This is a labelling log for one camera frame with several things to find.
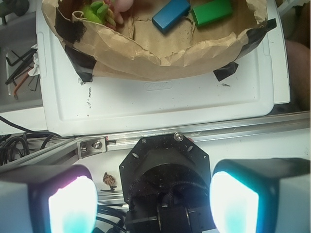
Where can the metal corner bracket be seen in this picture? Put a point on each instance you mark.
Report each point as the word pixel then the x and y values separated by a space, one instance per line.
pixel 87 147

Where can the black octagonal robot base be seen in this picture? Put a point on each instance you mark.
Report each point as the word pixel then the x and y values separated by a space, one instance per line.
pixel 165 182

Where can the hex key set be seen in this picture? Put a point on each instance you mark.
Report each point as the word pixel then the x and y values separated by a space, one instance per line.
pixel 18 64

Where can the multicolour twisted rope toy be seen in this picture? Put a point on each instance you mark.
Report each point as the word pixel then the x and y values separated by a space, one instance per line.
pixel 109 16

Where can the blue rectangular block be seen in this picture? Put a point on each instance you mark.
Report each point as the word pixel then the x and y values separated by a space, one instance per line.
pixel 170 14

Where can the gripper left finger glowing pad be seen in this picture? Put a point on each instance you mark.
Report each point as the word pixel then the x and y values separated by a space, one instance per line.
pixel 47 199

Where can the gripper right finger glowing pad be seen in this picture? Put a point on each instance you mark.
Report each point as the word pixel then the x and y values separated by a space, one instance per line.
pixel 261 195

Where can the aluminium extrusion rail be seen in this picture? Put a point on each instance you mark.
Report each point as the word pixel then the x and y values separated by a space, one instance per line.
pixel 284 135

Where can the green plush toy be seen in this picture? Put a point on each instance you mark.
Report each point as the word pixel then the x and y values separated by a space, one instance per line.
pixel 95 12

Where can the pink plush bunny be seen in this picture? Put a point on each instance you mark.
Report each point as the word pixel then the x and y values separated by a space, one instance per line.
pixel 121 6

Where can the brown paper bag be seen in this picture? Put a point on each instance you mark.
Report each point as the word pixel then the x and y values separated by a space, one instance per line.
pixel 138 50

